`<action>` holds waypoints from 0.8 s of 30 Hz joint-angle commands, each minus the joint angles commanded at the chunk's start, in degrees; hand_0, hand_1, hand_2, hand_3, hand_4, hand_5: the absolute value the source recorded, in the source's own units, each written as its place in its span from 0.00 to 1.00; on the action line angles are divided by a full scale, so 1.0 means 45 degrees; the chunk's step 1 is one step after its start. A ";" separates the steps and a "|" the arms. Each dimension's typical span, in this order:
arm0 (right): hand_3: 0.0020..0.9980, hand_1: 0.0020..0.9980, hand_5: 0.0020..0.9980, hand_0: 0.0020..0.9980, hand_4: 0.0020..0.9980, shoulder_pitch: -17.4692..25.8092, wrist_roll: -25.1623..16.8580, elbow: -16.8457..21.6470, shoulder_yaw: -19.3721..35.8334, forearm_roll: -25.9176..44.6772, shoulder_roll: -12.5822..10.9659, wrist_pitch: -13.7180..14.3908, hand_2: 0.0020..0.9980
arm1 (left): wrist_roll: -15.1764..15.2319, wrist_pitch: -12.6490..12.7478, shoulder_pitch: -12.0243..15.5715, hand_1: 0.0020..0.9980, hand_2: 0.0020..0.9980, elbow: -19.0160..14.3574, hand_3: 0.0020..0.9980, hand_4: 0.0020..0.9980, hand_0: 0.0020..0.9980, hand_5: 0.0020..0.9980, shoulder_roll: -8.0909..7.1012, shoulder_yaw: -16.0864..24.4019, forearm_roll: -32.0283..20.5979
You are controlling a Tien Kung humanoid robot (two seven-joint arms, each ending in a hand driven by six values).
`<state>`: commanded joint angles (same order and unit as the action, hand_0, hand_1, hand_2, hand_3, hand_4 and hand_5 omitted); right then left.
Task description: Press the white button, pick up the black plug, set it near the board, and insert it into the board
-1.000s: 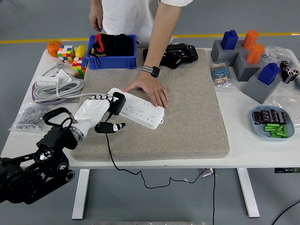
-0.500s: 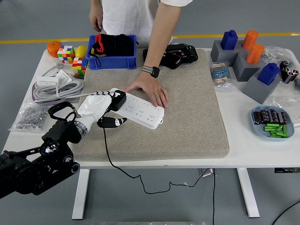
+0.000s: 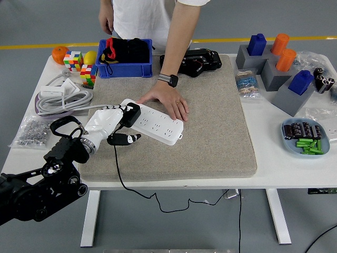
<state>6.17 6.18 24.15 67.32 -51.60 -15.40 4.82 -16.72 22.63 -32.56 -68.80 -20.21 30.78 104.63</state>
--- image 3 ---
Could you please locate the pale blue plate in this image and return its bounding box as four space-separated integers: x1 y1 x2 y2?
281 118 331 159

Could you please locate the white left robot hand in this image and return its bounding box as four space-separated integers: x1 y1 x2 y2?
83 104 142 148

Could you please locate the white table leg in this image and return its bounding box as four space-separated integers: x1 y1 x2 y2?
264 189 292 245
80 189 102 248

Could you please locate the black wristwatch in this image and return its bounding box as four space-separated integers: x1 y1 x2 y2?
157 73 179 87

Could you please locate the black floor cable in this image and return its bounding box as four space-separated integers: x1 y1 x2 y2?
305 225 337 253

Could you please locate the black mechanical device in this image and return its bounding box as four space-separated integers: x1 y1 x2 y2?
159 48 222 79

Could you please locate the grey block holder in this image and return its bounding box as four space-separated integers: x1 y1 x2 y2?
261 59 292 92
235 44 275 75
271 82 315 117

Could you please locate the multicolour puzzle cube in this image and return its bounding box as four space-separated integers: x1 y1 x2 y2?
79 64 98 86
63 50 84 73

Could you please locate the black table control panel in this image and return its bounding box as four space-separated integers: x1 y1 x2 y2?
307 187 337 195

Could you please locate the clear bag of metal nuts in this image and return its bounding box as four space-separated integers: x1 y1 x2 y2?
9 115 55 150

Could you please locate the black plug adapter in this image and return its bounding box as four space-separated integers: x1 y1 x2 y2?
121 102 142 129

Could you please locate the orange cylinder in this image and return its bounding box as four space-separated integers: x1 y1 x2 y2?
271 33 291 56
275 48 297 72

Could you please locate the grey-white power strip cord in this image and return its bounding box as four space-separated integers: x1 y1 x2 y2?
35 69 124 116

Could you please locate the clear bag of resistors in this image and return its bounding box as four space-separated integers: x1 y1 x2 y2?
234 68 264 102

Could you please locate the clear plastic bag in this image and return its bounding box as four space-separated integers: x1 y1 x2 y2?
305 107 337 143
292 50 333 77

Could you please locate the grey-brown mat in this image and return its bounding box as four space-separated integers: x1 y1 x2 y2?
78 54 257 182

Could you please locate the person's left hand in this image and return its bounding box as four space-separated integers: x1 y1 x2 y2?
136 80 190 122

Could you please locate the black hanging cable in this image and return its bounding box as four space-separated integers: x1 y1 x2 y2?
237 189 243 253

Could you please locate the silver bracket under table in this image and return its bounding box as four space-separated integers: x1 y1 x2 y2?
222 189 240 200

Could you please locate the yellow lemon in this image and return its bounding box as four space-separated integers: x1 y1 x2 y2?
83 51 98 65

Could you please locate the person's torso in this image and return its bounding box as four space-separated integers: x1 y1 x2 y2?
110 0 211 48

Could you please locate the blue plastic bin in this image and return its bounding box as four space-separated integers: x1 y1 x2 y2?
95 38 153 79

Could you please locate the white power strip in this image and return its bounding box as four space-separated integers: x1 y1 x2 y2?
120 98 184 146

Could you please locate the black fabric bundle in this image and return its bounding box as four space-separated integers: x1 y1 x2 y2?
117 37 155 64

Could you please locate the red black fabric strap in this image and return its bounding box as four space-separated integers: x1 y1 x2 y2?
98 37 120 74

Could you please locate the person's right hand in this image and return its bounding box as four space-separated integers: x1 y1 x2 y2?
98 11 114 35

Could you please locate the blue block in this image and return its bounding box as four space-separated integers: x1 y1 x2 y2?
247 33 267 56
288 70 314 95

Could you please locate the orange fruit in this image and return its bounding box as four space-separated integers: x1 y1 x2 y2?
51 46 70 65

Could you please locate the white rectangular box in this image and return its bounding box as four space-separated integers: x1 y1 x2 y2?
40 86 65 99

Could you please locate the thin black plug cord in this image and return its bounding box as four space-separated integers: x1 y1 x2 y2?
112 126 237 213

